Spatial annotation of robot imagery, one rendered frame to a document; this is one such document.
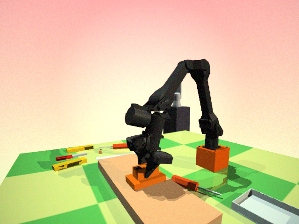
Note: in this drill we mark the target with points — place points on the yellow long bar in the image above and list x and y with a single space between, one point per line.
70 163
80 148

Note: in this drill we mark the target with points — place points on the orange-handled awl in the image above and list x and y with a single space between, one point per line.
189 184
119 146

